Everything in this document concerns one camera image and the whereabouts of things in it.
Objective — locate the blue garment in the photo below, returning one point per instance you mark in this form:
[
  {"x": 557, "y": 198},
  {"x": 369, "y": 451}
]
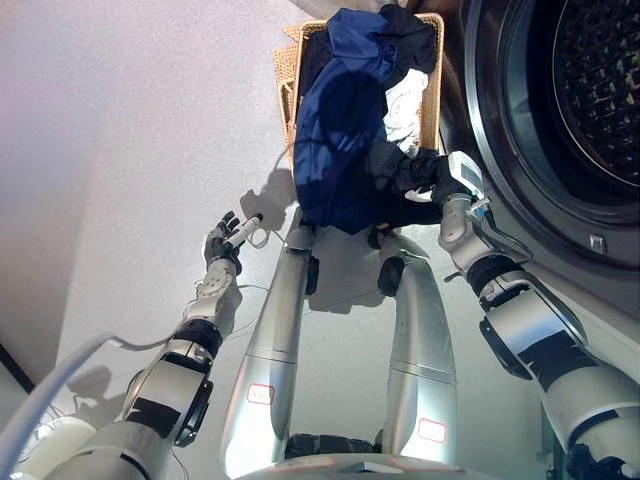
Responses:
[{"x": 340, "y": 150}]

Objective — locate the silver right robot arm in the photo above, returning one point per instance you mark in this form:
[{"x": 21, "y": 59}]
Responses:
[{"x": 540, "y": 340}]

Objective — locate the black garment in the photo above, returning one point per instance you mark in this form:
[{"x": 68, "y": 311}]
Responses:
[
  {"x": 405, "y": 175},
  {"x": 407, "y": 37}
]

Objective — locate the white garment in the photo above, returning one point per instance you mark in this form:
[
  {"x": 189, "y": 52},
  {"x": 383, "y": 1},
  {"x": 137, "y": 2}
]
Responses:
[{"x": 405, "y": 110}]

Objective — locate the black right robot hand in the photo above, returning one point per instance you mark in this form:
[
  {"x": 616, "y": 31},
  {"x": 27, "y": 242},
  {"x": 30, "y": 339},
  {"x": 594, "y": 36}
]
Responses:
[{"x": 457, "y": 177}]

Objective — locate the silver right robot leg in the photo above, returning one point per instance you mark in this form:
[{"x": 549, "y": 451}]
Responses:
[{"x": 420, "y": 350}]

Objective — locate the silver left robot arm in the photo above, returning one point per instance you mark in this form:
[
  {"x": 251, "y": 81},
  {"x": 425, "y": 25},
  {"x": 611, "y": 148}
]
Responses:
[{"x": 170, "y": 380}]

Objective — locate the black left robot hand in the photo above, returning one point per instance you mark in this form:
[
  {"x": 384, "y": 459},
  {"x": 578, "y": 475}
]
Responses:
[{"x": 222, "y": 247}]

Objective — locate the woven wicker laundry basket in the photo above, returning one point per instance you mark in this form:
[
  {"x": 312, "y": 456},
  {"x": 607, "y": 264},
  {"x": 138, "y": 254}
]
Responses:
[{"x": 287, "y": 75}]

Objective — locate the dark grey washing machine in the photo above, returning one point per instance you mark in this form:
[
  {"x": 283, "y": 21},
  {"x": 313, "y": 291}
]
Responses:
[{"x": 525, "y": 150}]

